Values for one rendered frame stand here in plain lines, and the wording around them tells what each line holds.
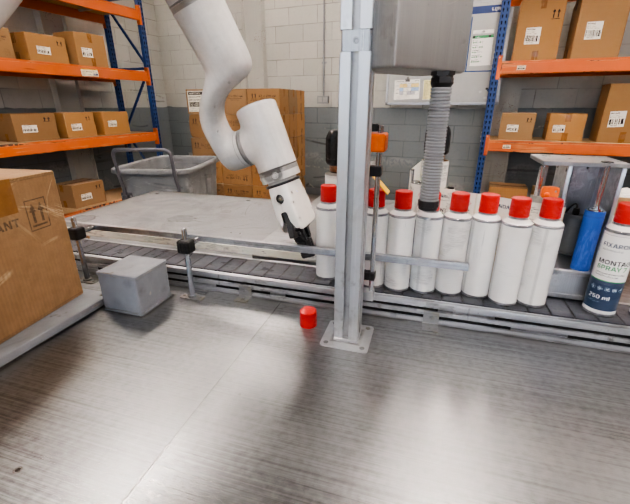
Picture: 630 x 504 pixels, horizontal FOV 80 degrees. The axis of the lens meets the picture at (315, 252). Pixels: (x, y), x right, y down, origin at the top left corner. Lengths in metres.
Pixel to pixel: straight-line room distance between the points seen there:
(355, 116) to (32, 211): 0.61
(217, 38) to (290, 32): 5.00
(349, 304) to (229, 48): 0.49
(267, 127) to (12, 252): 0.51
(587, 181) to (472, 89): 4.09
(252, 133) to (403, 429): 0.58
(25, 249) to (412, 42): 0.74
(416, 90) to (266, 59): 2.12
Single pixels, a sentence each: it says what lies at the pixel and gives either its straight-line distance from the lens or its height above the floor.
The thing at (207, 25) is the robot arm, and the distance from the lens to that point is 0.75.
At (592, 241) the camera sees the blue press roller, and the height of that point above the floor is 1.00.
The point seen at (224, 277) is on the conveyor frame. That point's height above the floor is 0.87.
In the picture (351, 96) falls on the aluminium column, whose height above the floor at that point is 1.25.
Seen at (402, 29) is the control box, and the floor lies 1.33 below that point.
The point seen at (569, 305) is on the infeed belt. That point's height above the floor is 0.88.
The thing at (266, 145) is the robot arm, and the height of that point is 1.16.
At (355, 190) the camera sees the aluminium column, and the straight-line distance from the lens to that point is 0.60.
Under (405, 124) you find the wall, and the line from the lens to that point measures 5.19.
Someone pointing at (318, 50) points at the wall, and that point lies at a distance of 5.55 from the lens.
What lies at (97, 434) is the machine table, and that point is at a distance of 0.63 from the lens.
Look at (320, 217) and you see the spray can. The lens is 0.79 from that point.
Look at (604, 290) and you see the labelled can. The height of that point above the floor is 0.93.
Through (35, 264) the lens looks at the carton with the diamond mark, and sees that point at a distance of 0.89.
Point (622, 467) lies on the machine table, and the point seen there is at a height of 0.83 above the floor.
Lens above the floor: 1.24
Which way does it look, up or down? 21 degrees down
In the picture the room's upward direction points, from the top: straight up
